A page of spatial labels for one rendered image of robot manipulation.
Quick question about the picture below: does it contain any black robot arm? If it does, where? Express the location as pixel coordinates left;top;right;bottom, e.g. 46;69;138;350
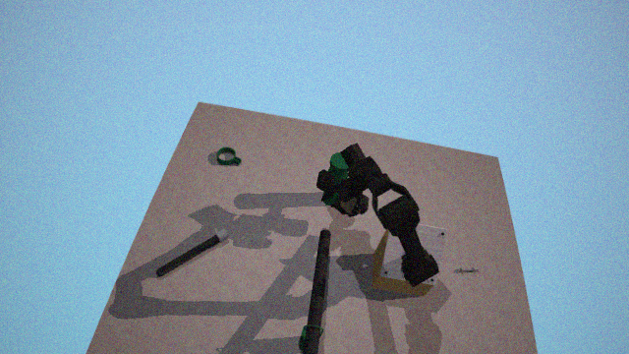
334;143;439;287

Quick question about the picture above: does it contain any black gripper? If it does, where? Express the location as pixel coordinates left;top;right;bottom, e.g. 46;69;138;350
316;169;369;214

